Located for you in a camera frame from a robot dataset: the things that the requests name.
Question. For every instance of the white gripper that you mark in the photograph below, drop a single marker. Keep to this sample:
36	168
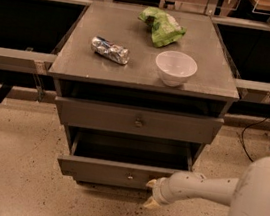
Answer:
159	191

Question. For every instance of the grey drawer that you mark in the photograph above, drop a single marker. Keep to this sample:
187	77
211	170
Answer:
123	160
140	121

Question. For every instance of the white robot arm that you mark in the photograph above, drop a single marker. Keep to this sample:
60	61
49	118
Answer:
248	195

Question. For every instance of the grey top drawer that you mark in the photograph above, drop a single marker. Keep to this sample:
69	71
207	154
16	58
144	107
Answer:
140	121

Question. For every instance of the grey drawer cabinet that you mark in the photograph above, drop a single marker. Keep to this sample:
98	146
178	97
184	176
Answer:
80	73

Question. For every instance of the white bowl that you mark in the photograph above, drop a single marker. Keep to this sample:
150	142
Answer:
175	68

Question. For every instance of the crushed silver can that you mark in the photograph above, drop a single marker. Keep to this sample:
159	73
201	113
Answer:
113	52

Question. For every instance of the green chip bag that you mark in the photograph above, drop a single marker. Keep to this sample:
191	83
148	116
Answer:
165	28

